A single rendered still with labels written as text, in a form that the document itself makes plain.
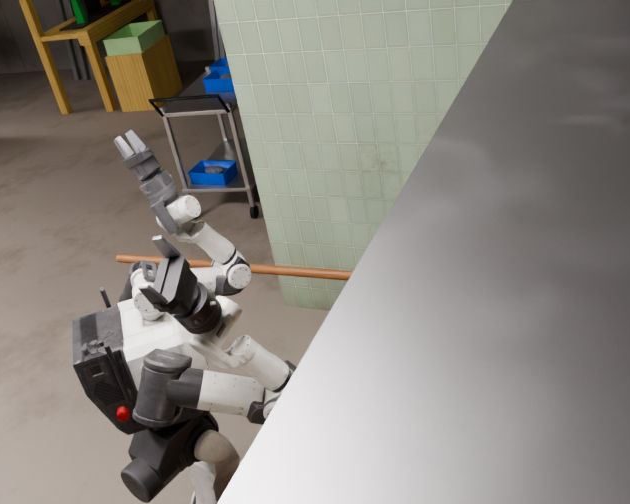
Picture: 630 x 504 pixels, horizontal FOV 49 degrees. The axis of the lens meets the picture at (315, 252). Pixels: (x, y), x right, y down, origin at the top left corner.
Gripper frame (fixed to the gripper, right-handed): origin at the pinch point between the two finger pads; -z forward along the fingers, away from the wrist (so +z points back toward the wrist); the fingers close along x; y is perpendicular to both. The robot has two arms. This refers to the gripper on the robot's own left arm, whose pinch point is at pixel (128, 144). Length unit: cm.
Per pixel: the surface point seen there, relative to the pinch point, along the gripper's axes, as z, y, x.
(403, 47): 32, -143, -27
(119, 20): -87, -336, -554
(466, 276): 12, 53, 147
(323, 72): 25, -130, -64
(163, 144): 41, -228, -426
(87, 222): 51, -100, -361
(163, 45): -38, -340, -510
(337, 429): 11, 69, 149
